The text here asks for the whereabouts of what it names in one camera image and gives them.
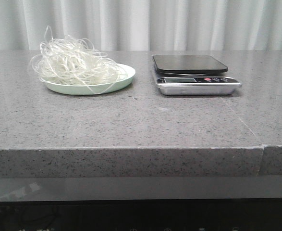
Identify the white vermicelli noodle bundle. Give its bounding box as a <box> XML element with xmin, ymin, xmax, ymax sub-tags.
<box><xmin>29</xmin><ymin>26</ymin><xmax>123</xmax><ymax>87</ymax></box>

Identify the white pleated curtain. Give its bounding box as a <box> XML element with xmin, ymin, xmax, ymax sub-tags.
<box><xmin>0</xmin><ymin>0</ymin><xmax>282</xmax><ymax>51</ymax></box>

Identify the light green round plate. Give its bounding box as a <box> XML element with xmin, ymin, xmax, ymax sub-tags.
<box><xmin>43</xmin><ymin>64</ymin><xmax>135</xmax><ymax>95</ymax></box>

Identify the black silver kitchen scale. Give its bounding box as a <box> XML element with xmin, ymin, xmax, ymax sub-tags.
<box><xmin>152</xmin><ymin>54</ymin><xmax>242</xmax><ymax>96</ymax></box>

